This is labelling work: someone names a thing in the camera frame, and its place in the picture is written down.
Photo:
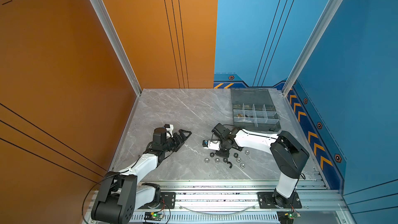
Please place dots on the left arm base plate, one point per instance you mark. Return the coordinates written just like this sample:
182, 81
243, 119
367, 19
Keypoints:
167, 199

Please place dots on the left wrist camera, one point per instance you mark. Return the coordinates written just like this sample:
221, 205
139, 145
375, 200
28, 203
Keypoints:
169, 130

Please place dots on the front aluminium rail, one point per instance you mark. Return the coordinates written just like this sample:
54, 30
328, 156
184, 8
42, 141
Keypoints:
249, 201

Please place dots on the right aluminium frame post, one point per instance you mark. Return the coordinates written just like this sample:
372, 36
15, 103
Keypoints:
323, 22

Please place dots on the clear plastic organizer box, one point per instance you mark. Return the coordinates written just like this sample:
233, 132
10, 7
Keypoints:
254, 110

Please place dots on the circuit board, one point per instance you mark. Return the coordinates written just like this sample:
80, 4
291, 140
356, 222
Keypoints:
287, 217
153, 217

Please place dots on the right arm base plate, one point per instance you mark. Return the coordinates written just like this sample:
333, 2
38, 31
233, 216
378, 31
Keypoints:
274, 200

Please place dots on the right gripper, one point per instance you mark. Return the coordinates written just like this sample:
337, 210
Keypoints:
224, 155

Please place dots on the left aluminium frame post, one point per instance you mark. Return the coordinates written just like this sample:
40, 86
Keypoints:
108, 26

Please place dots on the right circuit board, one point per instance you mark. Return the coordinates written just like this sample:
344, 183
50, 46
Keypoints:
287, 217

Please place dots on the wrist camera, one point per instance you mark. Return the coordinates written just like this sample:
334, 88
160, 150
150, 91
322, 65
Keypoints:
212, 145
169, 130

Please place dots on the left circuit board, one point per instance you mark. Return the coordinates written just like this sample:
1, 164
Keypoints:
153, 217

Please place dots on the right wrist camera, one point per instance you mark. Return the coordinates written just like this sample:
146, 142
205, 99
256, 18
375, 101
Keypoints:
212, 145

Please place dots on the aluminium frame post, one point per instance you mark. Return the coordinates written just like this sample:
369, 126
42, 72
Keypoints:
323, 22
108, 26

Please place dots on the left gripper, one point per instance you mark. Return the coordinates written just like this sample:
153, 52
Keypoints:
183, 138

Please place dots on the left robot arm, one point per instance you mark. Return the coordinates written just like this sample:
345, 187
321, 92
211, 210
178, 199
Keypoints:
120, 194

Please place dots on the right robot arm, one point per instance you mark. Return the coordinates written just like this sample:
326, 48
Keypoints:
290, 156

